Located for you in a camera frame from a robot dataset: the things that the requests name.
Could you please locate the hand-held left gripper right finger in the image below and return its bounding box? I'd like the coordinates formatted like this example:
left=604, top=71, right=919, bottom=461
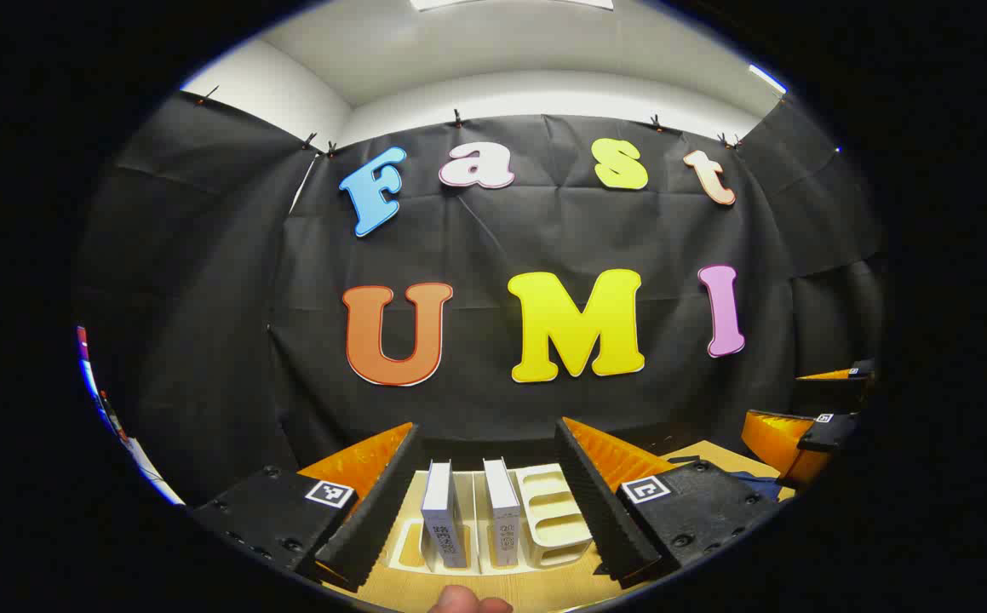
left=554, top=416, right=780, bottom=590

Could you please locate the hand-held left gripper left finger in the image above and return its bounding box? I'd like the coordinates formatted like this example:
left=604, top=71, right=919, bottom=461
left=191, top=421, right=424, bottom=594

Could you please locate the white plastic bookshelf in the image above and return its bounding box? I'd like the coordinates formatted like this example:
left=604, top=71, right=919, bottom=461
left=387, top=462, right=594, bottom=573

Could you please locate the white book with dark emblem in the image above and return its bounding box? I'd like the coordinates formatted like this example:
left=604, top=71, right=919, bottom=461
left=421, top=461, right=469, bottom=570

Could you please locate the black backdrop cloth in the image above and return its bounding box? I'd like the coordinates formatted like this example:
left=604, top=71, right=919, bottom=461
left=76, top=89, right=886, bottom=512

